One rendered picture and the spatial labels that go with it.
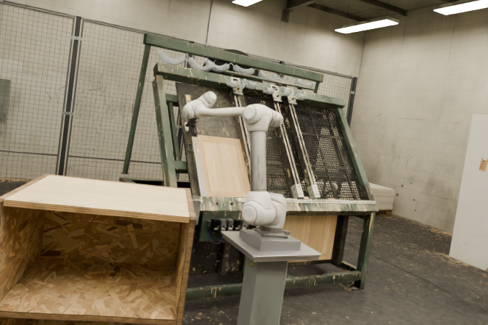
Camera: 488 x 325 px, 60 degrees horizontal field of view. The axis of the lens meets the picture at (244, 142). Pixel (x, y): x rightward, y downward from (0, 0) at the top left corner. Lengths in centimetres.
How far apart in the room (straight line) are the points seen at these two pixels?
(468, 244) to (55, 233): 582
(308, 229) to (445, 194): 481
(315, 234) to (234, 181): 116
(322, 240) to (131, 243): 301
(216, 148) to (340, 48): 710
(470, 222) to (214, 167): 418
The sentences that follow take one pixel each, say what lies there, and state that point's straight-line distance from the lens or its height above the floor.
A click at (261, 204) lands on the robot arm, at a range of 258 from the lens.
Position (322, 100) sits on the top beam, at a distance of 465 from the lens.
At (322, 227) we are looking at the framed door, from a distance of 434.
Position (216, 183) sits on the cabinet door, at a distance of 342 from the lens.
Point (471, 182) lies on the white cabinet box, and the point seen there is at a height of 110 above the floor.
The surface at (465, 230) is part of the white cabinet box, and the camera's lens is 672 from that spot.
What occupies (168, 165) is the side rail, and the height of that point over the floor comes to 111.
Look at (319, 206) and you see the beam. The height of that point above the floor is 85.
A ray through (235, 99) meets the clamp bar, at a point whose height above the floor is 171.
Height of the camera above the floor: 153
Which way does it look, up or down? 3 degrees down
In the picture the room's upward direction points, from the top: 8 degrees clockwise
